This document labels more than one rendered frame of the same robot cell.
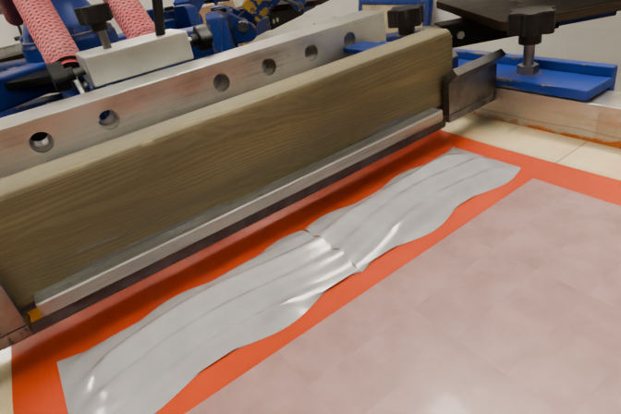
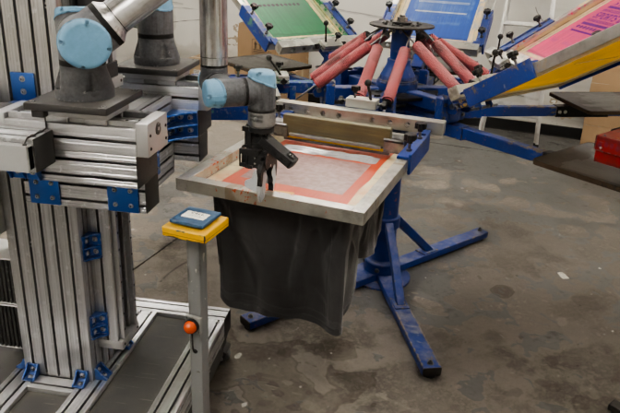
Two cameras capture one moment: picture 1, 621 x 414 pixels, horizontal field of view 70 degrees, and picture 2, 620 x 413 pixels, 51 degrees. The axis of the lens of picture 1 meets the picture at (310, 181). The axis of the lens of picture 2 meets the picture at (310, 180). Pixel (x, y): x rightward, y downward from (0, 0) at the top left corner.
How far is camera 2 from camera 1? 210 cm
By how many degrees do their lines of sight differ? 47
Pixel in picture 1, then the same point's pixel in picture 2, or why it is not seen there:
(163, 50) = (366, 104)
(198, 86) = (364, 118)
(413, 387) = (306, 161)
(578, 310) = (331, 168)
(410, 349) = (313, 160)
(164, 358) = (294, 147)
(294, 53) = (399, 122)
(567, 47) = not seen: outside the picture
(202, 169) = (320, 128)
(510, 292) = (331, 164)
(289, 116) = (340, 127)
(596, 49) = not seen: outside the picture
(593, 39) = not seen: outside the picture
